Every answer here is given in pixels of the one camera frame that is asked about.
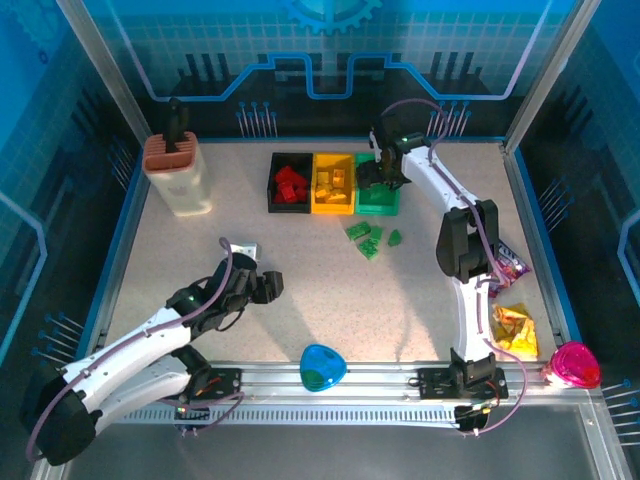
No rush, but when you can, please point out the green plastic bin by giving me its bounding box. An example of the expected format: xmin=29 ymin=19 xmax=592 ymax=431
xmin=353 ymin=152 xmax=403 ymax=216

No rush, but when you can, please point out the yellow plastic bin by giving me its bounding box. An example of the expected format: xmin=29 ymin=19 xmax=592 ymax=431
xmin=310 ymin=152 xmax=357 ymax=216

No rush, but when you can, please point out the black plastic bin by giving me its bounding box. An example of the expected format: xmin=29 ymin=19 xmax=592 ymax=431
xmin=267 ymin=152 xmax=315 ymax=215

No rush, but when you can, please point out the blue plastic bowl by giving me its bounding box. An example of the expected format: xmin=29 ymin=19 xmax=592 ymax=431
xmin=298 ymin=343 xmax=348 ymax=394

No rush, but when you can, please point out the cream knife block brown top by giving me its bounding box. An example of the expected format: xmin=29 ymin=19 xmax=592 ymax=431
xmin=142 ymin=133 xmax=214 ymax=218

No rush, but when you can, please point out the purple candy bag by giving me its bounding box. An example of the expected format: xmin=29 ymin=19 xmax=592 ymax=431
xmin=487 ymin=238 xmax=532 ymax=297

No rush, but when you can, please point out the yellow snack bag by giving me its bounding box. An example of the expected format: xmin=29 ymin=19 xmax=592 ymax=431
xmin=489 ymin=301 xmax=541 ymax=357

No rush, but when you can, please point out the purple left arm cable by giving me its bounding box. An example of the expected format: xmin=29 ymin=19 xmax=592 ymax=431
xmin=24 ymin=237 xmax=249 ymax=464

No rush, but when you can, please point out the thin black cable loop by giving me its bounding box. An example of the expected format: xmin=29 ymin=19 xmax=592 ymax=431
xmin=209 ymin=309 xmax=246 ymax=332

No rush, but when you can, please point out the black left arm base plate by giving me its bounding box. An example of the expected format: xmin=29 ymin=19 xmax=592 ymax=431
xmin=174 ymin=367 xmax=244 ymax=401

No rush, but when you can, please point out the slotted grey cable duct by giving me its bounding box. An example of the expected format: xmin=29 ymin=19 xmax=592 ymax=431
xmin=122 ymin=404 xmax=461 ymax=426

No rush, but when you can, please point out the aluminum mounting rail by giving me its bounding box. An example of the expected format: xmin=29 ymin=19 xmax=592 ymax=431
xmin=139 ymin=359 xmax=554 ymax=401

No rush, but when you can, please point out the black knife handle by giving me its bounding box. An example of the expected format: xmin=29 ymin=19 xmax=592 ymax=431
xmin=167 ymin=97 xmax=187 ymax=154

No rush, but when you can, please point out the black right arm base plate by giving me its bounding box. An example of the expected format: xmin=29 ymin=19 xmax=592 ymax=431
xmin=417 ymin=367 xmax=506 ymax=401

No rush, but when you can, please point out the aluminum frame post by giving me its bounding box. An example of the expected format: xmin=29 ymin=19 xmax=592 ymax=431
xmin=54 ymin=0 xmax=156 ymax=144
xmin=502 ymin=0 xmax=599 ymax=154

